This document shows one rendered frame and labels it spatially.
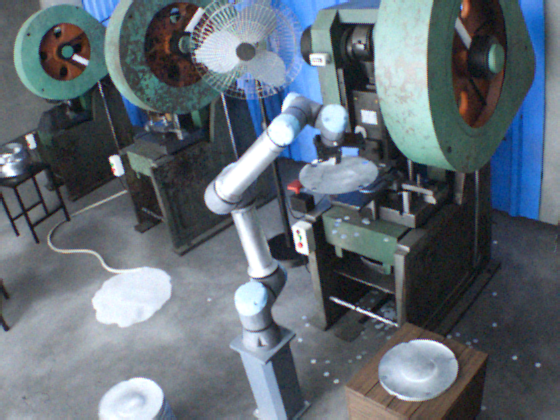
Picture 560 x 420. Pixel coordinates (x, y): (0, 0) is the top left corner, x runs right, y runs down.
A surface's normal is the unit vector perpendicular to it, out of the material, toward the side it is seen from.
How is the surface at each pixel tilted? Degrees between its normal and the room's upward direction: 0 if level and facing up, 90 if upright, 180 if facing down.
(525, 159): 90
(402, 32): 67
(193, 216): 90
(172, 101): 90
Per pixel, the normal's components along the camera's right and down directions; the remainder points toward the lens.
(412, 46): -0.71, 0.19
